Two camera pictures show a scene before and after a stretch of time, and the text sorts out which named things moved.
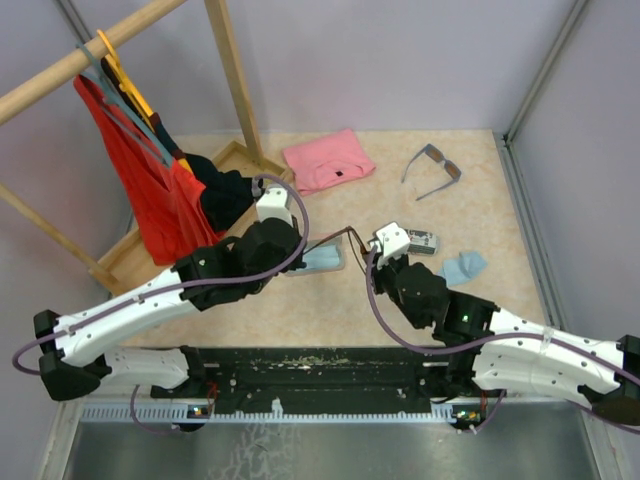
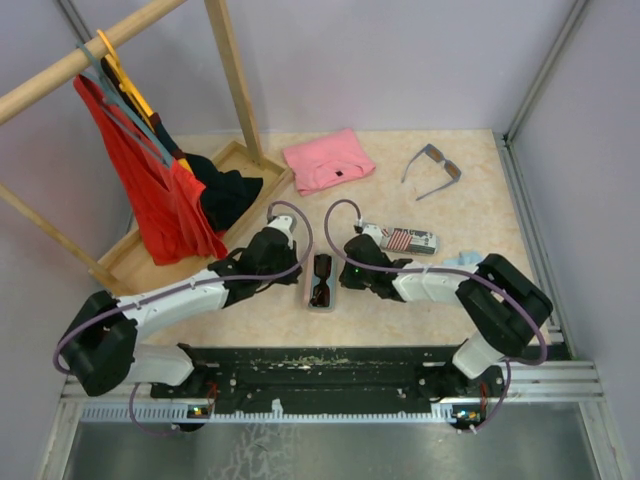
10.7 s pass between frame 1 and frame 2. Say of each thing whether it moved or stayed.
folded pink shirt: stayed
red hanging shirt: stayed
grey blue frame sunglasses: stayed
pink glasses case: moved
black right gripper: moved
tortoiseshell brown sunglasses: moved
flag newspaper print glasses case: stayed
